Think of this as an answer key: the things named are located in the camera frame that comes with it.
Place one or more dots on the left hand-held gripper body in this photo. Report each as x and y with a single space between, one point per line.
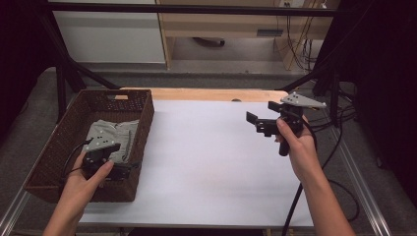
100 146

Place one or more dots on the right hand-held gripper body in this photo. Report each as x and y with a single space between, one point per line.
293 114

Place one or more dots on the grey pants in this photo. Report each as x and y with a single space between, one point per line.
123 134

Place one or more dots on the brown woven basket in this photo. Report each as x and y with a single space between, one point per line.
42 170

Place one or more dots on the person's right hand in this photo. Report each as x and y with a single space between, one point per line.
303 150

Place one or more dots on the person's left hand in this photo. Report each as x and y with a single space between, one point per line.
80 187

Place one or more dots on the black metal stand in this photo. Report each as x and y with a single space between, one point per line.
62 82
327 82

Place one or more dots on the black curtain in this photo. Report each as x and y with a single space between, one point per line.
19 59
383 82

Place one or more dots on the wooden desk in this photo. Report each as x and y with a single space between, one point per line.
223 24

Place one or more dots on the white cabinet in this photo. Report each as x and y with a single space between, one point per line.
108 39

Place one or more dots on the aluminium table rail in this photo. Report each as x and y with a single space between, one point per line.
11 213
364 190

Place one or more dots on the black metal frame bar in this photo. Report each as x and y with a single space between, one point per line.
196 8

